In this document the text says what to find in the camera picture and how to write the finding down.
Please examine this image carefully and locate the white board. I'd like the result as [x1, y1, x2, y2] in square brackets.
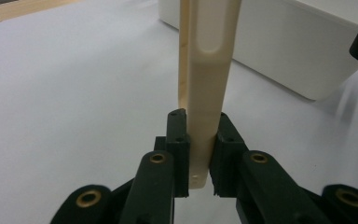
[0, 0, 358, 224]

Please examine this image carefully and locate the white oblong plastic bin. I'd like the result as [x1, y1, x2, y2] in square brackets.
[158, 0, 358, 102]

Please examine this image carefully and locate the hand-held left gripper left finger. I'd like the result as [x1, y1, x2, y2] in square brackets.
[117, 107, 191, 224]

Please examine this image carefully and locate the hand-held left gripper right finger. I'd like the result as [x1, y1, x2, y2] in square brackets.
[209, 112, 334, 224]

